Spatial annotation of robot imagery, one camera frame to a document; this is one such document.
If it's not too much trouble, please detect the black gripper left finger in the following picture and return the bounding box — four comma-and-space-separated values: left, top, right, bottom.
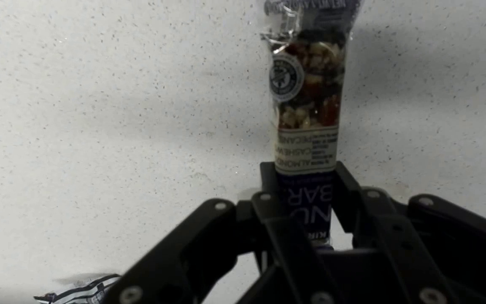
103, 161, 334, 304

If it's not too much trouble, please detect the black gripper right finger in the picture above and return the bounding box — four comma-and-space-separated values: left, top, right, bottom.
332, 161, 486, 304

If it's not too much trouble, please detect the blue nut snack bar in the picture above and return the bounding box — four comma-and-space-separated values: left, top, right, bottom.
260, 0, 364, 250

